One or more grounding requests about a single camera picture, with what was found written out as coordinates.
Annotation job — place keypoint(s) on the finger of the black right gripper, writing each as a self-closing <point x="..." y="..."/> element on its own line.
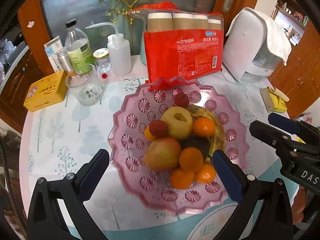
<point x="279" y="140"/>
<point x="301" y="129"/>

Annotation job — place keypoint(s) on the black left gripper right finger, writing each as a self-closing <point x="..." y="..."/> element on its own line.
<point x="274" y="220"/>

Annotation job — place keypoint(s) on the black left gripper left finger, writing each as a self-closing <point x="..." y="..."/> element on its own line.
<point x="45" y="219"/>

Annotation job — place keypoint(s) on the spotted yellow banana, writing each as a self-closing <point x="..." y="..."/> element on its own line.
<point x="217" y="141"/>

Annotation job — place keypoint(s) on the large orange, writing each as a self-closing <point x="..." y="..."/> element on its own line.
<point x="191" y="159"/>
<point x="203" y="127"/>

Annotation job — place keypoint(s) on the orange mandarin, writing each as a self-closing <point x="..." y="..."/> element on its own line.
<point x="181" y="179"/>

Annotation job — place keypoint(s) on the red hawthorn fruit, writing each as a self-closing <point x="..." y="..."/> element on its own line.
<point x="181" y="100"/>
<point x="158" y="128"/>

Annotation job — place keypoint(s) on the red yellow apple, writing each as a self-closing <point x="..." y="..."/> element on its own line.
<point x="163" y="154"/>

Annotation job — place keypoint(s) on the small yellow-orange mandarin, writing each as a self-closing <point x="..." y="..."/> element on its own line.
<point x="148" y="134"/>

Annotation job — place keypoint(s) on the operator right hand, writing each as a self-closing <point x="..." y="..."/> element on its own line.
<point x="298" y="206"/>

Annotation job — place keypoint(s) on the yellow sponge pack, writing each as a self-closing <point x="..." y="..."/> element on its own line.
<point x="274" y="99"/>

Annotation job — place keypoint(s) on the wooden cabinet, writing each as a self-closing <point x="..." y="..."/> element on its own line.
<point x="292" y="78"/>

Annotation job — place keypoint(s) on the dark avocado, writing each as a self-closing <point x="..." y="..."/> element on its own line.
<point x="200" y="143"/>

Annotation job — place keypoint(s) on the tree print tablecloth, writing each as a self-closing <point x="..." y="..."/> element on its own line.
<point x="61" y="138"/>

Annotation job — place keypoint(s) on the white appliance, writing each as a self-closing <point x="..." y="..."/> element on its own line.
<point x="245" y="53"/>

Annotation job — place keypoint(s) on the white towel on appliance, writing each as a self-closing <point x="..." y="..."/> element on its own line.
<point x="277" y="42"/>

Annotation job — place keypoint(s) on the yellow pear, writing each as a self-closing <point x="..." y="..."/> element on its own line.
<point x="179" y="122"/>

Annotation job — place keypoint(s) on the pink glass fruit bowl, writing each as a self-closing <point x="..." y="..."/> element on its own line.
<point x="129" y="145"/>

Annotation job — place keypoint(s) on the yellow box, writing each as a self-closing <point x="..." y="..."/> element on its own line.
<point x="46" y="92"/>

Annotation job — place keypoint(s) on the red paper cup package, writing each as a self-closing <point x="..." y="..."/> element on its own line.
<point x="179" y="43"/>

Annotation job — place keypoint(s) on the clear drinking glass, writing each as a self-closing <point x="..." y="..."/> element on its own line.
<point x="84" y="84"/>

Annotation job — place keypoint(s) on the small metal can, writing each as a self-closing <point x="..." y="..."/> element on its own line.
<point x="64" y="60"/>

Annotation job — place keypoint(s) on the small glass jar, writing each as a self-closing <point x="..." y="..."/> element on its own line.
<point x="102" y="60"/>

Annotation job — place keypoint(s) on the white blue carton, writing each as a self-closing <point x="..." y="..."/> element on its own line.
<point x="51" y="48"/>

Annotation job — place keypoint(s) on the clear bottle green label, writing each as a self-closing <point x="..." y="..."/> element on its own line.
<point x="78" y="48"/>

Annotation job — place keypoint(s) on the white squeeze wash bottle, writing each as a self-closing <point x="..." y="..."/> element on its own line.
<point x="119" y="50"/>

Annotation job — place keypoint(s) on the glass door gold ornament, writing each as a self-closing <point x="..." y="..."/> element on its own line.
<point x="43" y="20"/>

